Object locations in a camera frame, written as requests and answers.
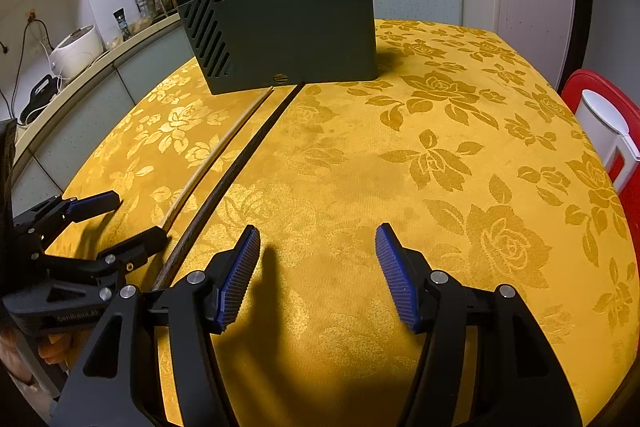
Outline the yellow floral tablecloth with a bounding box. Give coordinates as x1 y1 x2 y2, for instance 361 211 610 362
47 18 638 427

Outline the dark green utensil holder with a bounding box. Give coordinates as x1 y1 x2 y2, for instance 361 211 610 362
169 0 378 95

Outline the light bamboo chopstick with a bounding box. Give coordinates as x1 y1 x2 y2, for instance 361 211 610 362
159 87 276 230

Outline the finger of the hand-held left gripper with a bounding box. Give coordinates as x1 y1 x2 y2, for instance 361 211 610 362
39 227 170 303
11 190 122 254

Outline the dark grained chopstick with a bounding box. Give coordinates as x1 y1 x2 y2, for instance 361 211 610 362
147 81 307 293

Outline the white plastic container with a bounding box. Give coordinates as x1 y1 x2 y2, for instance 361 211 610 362
579 89 640 192

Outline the white rice cooker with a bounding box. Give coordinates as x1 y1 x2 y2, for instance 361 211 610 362
49 25 105 80

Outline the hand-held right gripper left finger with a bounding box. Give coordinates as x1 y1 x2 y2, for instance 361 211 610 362
57 224 262 427

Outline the person's left hand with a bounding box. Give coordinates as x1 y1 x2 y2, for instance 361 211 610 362
0 328 70 392

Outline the dark snack bag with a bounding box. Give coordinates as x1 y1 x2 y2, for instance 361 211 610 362
112 9 132 42

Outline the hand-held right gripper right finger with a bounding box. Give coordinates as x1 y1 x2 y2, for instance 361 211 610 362
375 223 583 427

